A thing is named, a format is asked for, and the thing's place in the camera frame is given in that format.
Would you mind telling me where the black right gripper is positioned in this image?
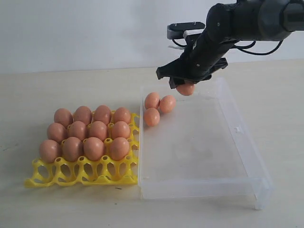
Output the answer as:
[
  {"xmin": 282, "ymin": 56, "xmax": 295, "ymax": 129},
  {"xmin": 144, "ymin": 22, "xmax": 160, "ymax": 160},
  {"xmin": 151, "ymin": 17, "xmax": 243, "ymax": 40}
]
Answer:
[{"xmin": 156, "ymin": 23, "xmax": 238, "ymax": 89}]

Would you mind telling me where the brown egg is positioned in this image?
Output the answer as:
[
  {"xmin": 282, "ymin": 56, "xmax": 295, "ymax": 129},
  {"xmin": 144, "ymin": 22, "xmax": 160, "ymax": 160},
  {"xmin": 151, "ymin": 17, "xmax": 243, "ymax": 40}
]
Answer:
[
  {"xmin": 113, "ymin": 107, "xmax": 131, "ymax": 124},
  {"xmin": 176, "ymin": 83, "xmax": 195, "ymax": 96},
  {"xmin": 39, "ymin": 140, "xmax": 62, "ymax": 163},
  {"xmin": 67, "ymin": 121, "xmax": 88, "ymax": 141},
  {"xmin": 144, "ymin": 92, "xmax": 160, "ymax": 109},
  {"xmin": 62, "ymin": 137, "xmax": 84, "ymax": 162},
  {"xmin": 88, "ymin": 121, "xmax": 108, "ymax": 141},
  {"xmin": 111, "ymin": 121, "xmax": 131, "ymax": 139},
  {"xmin": 54, "ymin": 108, "xmax": 73, "ymax": 128},
  {"xmin": 109, "ymin": 137, "xmax": 130, "ymax": 161},
  {"xmin": 84, "ymin": 137, "xmax": 105, "ymax": 161},
  {"xmin": 73, "ymin": 106, "xmax": 92, "ymax": 126},
  {"xmin": 94, "ymin": 105, "xmax": 111, "ymax": 125},
  {"xmin": 159, "ymin": 95, "xmax": 176, "ymax": 113},
  {"xmin": 47, "ymin": 123, "xmax": 68, "ymax": 143},
  {"xmin": 143, "ymin": 107, "xmax": 160, "ymax": 127}
]

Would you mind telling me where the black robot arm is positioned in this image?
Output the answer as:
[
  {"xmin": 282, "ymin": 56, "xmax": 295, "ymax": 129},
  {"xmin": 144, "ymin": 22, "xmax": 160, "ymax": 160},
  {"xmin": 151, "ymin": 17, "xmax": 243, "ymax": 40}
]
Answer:
[{"xmin": 156, "ymin": 0, "xmax": 304, "ymax": 89}]

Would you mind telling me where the clear plastic container box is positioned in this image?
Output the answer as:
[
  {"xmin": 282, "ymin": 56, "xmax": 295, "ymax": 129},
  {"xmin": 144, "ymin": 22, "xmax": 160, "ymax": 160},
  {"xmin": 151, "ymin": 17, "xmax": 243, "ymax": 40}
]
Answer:
[{"xmin": 138, "ymin": 77, "xmax": 273, "ymax": 210}]

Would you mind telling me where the yellow plastic egg tray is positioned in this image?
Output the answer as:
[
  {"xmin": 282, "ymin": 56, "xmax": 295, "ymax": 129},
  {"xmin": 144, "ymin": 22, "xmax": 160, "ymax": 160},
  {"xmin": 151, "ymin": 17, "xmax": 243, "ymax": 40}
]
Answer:
[{"xmin": 24, "ymin": 113, "xmax": 141, "ymax": 188}]

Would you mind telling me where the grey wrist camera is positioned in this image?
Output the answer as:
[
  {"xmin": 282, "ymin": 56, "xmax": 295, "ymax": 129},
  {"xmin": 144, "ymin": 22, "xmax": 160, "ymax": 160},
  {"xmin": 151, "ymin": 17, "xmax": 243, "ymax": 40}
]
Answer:
[{"xmin": 167, "ymin": 21, "xmax": 205, "ymax": 40}]

